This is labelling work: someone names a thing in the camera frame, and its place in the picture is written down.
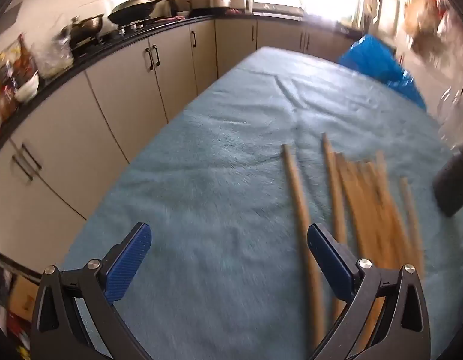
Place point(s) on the clear plastic food bag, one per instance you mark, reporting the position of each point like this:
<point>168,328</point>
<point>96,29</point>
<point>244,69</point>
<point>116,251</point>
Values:
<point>53,58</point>

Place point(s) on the black kitchen countertop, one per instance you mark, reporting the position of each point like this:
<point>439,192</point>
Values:
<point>81,60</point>

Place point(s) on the cluster of condiment bottles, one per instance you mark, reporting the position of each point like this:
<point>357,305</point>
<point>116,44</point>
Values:
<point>6,82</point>

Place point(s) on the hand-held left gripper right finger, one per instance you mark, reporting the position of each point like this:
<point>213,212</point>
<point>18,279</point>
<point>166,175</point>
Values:
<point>331,266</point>

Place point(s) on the single wooden chopstick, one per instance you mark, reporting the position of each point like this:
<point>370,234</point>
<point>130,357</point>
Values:
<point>334,187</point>
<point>301,210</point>

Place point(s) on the blue table cloth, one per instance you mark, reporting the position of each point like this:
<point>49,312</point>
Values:
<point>216,157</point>

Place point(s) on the cardboard box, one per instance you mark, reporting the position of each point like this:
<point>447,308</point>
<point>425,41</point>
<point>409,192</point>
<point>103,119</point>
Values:
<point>23,300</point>

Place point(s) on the white bottle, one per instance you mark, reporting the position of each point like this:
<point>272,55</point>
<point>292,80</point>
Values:
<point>250,2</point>

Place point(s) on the dark grey chopstick holder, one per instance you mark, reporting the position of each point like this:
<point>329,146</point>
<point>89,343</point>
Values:
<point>454,187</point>

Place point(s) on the brown plastic bag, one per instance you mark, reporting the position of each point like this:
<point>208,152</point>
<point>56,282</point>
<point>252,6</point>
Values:
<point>426,22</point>

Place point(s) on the bunch of wooden chopsticks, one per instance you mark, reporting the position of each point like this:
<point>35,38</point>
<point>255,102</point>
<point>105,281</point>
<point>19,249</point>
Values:
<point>374,202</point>

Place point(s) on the beige lower kitchen cabinets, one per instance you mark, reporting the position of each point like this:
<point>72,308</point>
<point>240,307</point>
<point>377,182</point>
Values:
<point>122,93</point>

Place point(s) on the steel pot with lid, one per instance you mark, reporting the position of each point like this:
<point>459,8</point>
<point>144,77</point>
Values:
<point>87,26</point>

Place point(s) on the black wok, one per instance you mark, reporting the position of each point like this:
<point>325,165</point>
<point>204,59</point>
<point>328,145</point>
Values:
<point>132,9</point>

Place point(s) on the white cutting board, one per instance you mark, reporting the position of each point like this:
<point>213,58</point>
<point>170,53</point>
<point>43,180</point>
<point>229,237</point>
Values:
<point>389,13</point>

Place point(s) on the gas stove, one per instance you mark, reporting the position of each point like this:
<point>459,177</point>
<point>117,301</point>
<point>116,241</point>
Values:
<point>122,30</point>

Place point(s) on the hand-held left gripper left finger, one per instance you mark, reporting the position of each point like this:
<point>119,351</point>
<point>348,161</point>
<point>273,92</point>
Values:
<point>128,262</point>

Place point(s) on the white bowl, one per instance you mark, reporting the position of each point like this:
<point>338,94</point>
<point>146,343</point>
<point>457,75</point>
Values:
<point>27,88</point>

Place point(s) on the blue plastic bag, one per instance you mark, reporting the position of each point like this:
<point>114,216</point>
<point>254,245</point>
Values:
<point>374,63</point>

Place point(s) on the pink rag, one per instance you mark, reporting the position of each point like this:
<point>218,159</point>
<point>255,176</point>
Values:
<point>180,15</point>

